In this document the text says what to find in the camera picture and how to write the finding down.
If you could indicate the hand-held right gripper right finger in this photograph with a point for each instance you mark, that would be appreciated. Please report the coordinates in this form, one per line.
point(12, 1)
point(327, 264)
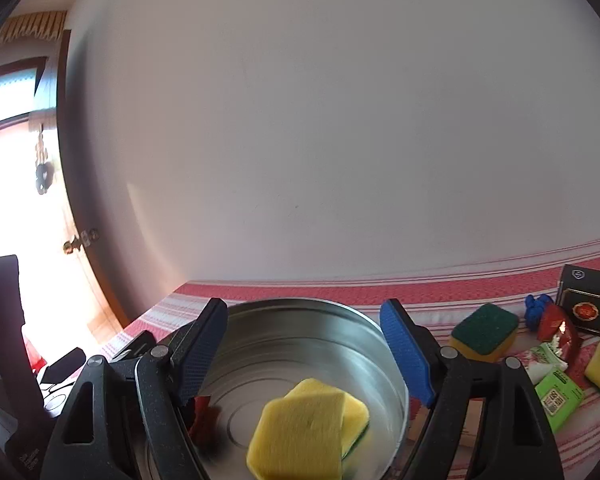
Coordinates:
point(405, 350)

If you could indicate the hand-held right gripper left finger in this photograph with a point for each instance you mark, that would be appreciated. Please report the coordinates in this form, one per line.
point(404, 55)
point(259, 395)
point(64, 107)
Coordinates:
point(200, 360)

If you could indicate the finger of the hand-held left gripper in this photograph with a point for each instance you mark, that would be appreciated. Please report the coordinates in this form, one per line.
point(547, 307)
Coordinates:
point(62, 365)
point(132, 345)

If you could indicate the red snack packet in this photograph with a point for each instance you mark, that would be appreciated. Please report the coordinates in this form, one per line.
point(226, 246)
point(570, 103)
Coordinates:
point(550, 321)
point(203, 417)
point(569, 342)

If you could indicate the green and yellow sponge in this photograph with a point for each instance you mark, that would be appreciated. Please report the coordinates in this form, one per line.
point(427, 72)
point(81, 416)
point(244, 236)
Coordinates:
point(485, 330)

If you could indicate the round metal cookie tin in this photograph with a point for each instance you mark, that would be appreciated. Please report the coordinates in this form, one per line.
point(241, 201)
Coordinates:
point(305, 340)

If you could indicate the white and green packet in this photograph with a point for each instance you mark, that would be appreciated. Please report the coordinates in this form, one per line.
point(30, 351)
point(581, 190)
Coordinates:
point(542, 357)

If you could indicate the bright green packet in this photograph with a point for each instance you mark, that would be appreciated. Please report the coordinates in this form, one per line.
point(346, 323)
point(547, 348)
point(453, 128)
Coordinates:
point(560, 400)

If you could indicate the red striped tablecloth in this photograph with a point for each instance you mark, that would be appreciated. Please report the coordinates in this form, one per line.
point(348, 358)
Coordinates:
point(330, 292)

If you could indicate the blue scrunchie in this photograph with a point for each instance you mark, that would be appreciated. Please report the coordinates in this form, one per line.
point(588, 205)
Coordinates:
point(536, 310)

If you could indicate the hanging door ornament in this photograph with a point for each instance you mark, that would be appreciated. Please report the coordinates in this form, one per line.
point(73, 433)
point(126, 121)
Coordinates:
point(42, 170)

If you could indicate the wooden door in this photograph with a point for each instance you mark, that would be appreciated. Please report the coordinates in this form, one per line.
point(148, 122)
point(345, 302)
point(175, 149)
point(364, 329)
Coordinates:
point(62, 160)

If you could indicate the black cardboard box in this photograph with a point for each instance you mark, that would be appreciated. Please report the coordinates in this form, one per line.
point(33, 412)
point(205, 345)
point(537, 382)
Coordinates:
point(587, 300)

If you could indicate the yellow curtain valance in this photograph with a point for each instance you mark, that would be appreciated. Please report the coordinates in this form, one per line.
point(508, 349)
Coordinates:
point(30, 27)

